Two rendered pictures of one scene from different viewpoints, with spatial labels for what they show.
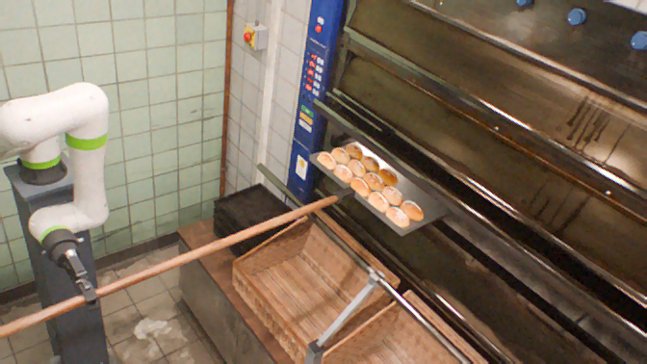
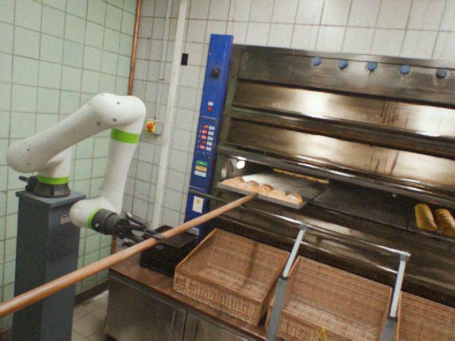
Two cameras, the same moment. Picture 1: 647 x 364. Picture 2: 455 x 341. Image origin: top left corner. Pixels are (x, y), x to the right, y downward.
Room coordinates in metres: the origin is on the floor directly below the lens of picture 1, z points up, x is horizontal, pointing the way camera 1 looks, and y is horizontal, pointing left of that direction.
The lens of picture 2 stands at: (-0.25, 0.79, 1.71)
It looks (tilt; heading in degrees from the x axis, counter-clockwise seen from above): 11 degrees down; 340
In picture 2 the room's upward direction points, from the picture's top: 9 degrees clockwise
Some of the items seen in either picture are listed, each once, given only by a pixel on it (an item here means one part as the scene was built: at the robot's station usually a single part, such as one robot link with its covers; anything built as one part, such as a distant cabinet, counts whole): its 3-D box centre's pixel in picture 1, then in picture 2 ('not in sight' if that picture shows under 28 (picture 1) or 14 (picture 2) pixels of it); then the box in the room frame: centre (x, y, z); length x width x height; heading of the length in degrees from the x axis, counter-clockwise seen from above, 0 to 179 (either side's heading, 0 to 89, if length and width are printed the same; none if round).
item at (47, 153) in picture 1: (33, 137); (52, 160); (1.39, 0.98, 1.36); 0.16 x 0.13 x 0.19; 148
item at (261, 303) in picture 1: (312, 282); (233, 270); (1.57, -0.04, 0.72); 0.56 x 0.49 x 0.28; 45
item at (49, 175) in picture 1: (37, 158); (43, 183); (1.44, 1.02, 1.23); 0.26 x 0.15 x 0.06; 49
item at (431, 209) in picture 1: (384, 179); (265, 190); (1.76, -0.25, 1.19); 0.55 x 0.36 x 0.03; 45
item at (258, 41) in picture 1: (255, 36); (154, 126); (2.39, 0.44, 1.46); 0.10 x 0.07 x 0.10; 44
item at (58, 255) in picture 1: (69, 261); (120, 227); (1.03, 0.69, 1.20); 0.09 x 0.07 x 0.08; 46
